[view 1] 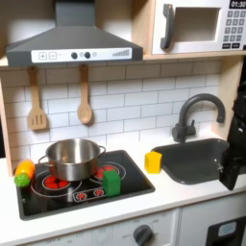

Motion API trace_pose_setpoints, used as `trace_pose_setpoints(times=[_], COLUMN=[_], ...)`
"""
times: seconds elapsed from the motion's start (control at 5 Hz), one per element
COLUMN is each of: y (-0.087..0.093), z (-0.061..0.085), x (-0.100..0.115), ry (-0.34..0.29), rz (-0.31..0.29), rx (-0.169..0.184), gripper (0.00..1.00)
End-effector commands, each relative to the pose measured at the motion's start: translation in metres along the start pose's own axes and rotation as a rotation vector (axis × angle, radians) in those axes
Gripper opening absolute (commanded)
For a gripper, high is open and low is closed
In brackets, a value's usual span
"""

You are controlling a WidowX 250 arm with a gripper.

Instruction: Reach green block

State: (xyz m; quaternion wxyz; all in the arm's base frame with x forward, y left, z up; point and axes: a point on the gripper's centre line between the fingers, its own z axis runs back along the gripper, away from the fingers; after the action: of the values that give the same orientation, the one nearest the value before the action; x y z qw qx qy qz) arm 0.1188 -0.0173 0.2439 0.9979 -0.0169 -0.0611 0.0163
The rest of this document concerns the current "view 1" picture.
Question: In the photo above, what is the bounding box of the wooden slotted spatula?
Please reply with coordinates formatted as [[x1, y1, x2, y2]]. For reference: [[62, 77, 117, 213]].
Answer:
[[26, 66, 49, 132]]

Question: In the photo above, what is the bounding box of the dark grey tap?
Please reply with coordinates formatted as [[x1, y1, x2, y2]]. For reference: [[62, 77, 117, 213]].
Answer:
[[171, 92, 227, 144]]

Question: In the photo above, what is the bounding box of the yellow toy block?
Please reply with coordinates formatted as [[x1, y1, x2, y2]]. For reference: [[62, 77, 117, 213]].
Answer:
[[144, 151, 163, 175]]

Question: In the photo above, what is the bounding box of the black toy stove top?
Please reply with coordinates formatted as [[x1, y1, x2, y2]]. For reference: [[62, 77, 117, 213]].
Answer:
[[14, 149, 157, 221]]

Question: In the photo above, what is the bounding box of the white toy microwave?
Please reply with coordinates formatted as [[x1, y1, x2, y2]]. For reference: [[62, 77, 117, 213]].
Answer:
[[151, 0, 246, 56]]

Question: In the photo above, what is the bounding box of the black dishwasher panel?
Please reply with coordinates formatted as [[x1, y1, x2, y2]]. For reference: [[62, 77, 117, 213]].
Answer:
[[205, 216, 246, 246]]

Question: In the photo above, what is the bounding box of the orange toy carrot green top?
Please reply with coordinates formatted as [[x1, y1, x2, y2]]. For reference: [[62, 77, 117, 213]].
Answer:
[[13, 159, 37, 188]]

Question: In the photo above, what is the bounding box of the grey oven knob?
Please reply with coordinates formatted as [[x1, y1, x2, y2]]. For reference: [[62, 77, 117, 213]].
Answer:
[[133, 224, 155, 246]]

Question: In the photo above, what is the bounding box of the steel pot with handles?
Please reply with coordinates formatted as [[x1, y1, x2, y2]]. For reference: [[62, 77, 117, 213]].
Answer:
[[37, 137, 107, 183]]

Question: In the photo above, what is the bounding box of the green toy block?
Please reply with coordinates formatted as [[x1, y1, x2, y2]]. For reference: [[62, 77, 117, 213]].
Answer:
[[102, 169, 122, 198]]

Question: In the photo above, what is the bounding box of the grey range hood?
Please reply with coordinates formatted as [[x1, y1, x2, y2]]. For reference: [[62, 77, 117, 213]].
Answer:
[[5, 0, 144, 68]]

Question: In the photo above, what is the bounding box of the wooden spoon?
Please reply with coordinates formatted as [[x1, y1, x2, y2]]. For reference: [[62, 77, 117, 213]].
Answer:
[[76, 63, 94, 125]]

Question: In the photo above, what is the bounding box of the dark grey sink basin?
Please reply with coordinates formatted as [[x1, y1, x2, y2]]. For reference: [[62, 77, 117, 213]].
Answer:
[[151, 137, 246, 185]]

